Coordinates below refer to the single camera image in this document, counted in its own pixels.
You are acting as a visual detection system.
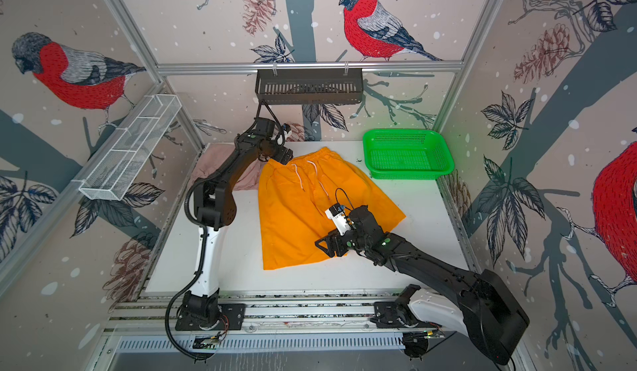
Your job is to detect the orange shorts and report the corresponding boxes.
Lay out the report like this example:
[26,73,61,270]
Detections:
[258,147,406,271]

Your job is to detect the pink shorts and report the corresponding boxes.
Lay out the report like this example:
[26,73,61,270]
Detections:
[187,143,265,190]

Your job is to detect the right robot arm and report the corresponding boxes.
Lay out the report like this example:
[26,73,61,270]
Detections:
[315,204,530,366]

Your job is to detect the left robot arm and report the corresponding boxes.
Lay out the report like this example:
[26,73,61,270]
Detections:
[179,125,293,330]

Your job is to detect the green plastic basket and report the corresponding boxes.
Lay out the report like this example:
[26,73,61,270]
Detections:
[363,129,455,180]

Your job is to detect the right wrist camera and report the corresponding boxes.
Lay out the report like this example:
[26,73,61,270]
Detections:
[325,203,351,236]

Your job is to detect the black wall shelf basket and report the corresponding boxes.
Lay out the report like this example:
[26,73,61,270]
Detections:
[255,69,363,105]

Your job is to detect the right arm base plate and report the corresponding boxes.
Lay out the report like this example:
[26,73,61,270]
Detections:
[370,301,441,329]

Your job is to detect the aluminium mounting rail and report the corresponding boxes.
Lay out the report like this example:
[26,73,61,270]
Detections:
[106,294,400,333]

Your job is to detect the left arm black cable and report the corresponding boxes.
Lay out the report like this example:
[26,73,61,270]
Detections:
[163,226,222,363]

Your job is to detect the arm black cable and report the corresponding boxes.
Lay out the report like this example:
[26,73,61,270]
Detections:
[163,226,222,363]
[412,328,519,371]

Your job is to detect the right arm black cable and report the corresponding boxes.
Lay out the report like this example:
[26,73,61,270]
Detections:
[412,328,519,371]

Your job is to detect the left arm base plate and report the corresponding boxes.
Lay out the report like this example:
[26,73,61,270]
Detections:
[176,303,247,332]

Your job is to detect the white wire wall basket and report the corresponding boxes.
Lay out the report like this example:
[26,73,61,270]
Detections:
[79,94,182,200]

